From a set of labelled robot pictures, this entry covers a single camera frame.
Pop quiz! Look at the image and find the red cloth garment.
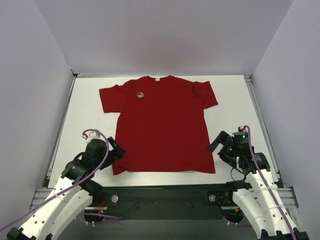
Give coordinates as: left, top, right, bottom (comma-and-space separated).
99, 75, 218, 175

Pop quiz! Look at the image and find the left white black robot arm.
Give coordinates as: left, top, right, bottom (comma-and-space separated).
6, 137, 126, 240

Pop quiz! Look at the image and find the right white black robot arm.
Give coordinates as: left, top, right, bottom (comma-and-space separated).
208, 125, 309, 240

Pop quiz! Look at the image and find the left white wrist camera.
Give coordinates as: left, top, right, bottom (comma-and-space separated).
81, 129, 101, 144

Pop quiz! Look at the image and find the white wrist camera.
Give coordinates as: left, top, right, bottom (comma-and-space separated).
237, 125, 250, 133
81, 129, 101, 144

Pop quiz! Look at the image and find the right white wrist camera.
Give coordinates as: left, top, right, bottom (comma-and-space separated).
237, 125, 250, 133

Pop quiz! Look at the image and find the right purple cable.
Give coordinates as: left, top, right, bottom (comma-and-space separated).
223, 124, 297, 240

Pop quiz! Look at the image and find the purple cable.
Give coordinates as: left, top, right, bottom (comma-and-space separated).
0, 128, 123, 232
223, 124, 297, 240

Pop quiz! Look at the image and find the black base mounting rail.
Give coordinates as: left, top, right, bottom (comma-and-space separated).
85, 184, 237, 220

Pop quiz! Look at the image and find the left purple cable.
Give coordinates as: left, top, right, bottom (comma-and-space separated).
0, 128, 123, 232

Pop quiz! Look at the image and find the aluminium frame rail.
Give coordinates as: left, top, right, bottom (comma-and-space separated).
277, 186, 299, 209

